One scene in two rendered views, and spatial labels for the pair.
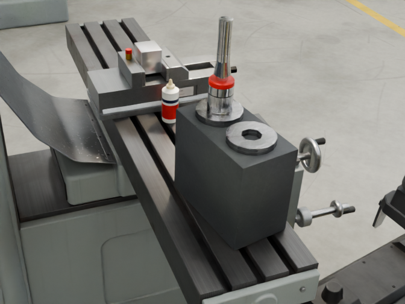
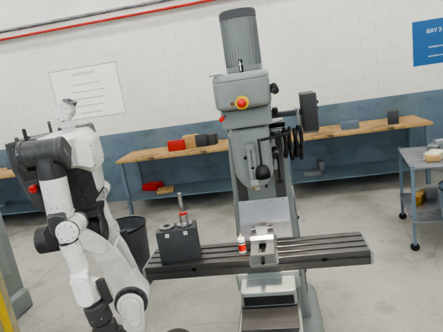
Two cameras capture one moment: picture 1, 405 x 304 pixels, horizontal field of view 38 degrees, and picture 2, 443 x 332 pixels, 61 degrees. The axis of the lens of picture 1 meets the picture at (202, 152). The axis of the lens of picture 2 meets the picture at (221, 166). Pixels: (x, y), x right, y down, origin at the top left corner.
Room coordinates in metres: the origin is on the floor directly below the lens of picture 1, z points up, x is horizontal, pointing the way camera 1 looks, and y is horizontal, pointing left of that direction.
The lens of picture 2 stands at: (2.19, -1.56, 1.89)
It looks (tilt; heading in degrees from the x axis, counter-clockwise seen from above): 13 degrees down; 122
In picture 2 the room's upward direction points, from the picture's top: 9 degrees counter-clockwise
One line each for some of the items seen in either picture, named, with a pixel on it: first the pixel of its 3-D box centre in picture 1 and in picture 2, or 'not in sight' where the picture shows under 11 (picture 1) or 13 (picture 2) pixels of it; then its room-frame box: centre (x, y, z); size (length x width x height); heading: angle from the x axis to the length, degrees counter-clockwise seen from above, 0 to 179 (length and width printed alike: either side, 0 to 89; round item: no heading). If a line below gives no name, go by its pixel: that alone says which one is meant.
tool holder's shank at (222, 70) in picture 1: (223, 49); (180, 202); (0.93, -0.03, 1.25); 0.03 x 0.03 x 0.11
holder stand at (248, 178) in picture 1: (231, 166); (178, 240); (0.89, -0.06, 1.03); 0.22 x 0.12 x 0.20; 34
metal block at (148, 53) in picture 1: (147, 57); (261, 229); (1.31, 0.15, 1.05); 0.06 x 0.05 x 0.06; 24
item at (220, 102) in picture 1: (220, 96); (183, 218); (0.93, -0.03, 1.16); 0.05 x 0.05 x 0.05
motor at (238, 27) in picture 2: not in sight; (240, 41); (1.22, 0.38, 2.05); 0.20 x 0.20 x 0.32
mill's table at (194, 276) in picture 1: (156, 122); (254, 255); (1.25, 0.12, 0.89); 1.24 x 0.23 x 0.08; 23
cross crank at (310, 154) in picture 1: (300, 157); not in sight; (1.51, -0.31, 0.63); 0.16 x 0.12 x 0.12; 113
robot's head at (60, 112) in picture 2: not in sight; (64, 114); (0.91, -0.59, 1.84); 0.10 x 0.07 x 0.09; 126
